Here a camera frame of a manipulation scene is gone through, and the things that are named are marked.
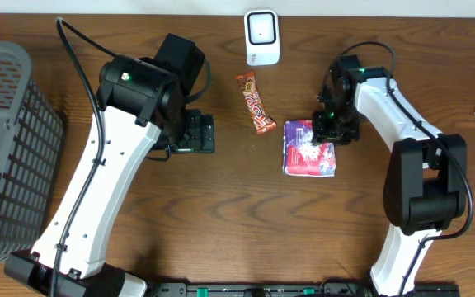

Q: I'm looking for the red purple snack bag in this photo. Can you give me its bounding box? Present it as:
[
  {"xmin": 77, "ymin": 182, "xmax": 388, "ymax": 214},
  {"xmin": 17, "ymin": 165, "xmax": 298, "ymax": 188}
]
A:
[{"xmin": 282, "ymin": 120, "xmax": 336, "ymax": 177}]

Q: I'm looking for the red chocolate bar wrapper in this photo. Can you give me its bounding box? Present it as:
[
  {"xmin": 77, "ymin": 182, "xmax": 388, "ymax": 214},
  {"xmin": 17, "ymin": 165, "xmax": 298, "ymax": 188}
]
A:
[{"xmin": 236, "ymin": 71, "xmax": 277, "ymax": 134}]

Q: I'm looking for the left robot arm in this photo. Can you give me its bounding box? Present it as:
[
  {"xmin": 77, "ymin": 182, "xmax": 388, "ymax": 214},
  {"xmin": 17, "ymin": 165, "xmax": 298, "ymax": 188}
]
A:
[{"xmin": 4, "ymin": 34, "xmax": 215, "ymax": 296}]

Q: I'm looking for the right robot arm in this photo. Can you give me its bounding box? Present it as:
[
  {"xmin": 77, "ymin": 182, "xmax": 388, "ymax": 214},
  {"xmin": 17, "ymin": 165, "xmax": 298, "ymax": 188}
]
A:
[{"xmin": 312, "ymin": 54, "xmax": 470, "ymax": 296}]

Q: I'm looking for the white barcode scanner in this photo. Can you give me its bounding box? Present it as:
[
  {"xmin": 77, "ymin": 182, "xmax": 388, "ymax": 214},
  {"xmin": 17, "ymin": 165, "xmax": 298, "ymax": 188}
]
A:
[{"xmin": 243, "ymin": 9, "xmax": 280, "ymax": 66}]

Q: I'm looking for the grey plastic mesh basket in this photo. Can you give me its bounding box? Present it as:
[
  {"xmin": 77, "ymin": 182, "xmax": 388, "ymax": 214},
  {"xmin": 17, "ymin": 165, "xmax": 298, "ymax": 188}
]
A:
[{"xmin": 0, "ymin": 41, "xmax": 65, "ymax": 262}]

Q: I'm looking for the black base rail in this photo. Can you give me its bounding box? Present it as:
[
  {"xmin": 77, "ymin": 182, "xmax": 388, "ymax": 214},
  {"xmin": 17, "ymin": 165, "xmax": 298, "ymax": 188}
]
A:
[{"xmin": 150, "ymin": 281, "xmax": 461, "ymax": 297}]

